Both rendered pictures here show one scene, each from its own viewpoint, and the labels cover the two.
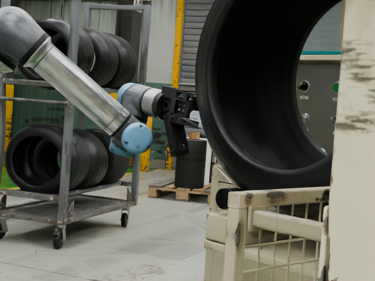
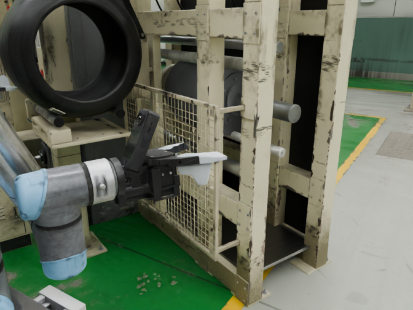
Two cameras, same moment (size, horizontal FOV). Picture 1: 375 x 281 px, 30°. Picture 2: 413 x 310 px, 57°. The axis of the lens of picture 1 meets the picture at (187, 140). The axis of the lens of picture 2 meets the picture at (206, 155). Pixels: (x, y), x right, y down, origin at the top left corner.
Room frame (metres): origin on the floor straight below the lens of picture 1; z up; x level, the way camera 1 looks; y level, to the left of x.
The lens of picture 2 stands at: (0.60, 1.38, 1.31)
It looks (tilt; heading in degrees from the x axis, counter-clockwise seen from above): 19 degrees down; 279
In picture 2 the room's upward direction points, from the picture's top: straight up
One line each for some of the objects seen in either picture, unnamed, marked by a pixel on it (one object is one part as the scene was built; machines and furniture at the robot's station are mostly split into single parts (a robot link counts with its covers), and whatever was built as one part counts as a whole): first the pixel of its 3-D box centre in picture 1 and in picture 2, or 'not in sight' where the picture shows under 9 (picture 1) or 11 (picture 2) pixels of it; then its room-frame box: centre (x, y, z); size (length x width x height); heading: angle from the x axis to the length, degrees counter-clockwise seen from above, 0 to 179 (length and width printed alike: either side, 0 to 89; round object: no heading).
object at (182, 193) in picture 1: (197, 164); not in sight; (8.38, -0.14, 0.38); 1.20 x 0.80 x 0.76; 165
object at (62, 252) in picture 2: not in sight; (59, 238); (0.95, 0.84, 0.94); 0.11 x 0.08 x 0.11; 131
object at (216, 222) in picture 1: (273, 223); (50, 128); (1.59, -0.21, 0.84); 0.36 x 0.09 x 0.06; 135
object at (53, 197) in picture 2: not in sight; (53, 192); (0.94, 0.85, 1.04); 0.11 x 0.08 x 0.09; 41
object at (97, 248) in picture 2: not in sight; (77, 245); (1.69, -0.48, 0.02); 0.27 x 0.27 x 0.04; 45
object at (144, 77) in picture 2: not in sight; (129, 69); (1.38, -0.73, 1.05); 0.20 x 0.15 x 0.30; 135
